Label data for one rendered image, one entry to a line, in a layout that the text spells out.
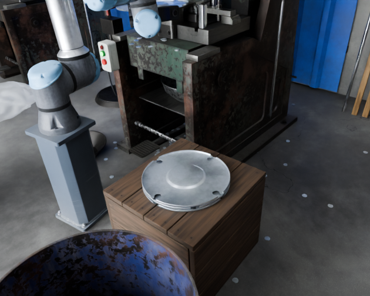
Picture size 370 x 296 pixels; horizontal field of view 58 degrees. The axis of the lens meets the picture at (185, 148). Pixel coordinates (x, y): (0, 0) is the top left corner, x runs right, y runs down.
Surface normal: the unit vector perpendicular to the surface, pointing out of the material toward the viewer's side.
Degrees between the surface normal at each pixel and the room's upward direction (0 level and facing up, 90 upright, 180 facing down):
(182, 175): 0
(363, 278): 0
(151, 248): 88
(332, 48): 90
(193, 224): 0
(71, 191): 90
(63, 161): 90
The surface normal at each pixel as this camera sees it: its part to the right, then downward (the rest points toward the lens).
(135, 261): -0.30, 0.51
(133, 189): -0.04, -0.83
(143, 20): 0.15, 0.47
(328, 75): -0.68, 0.44
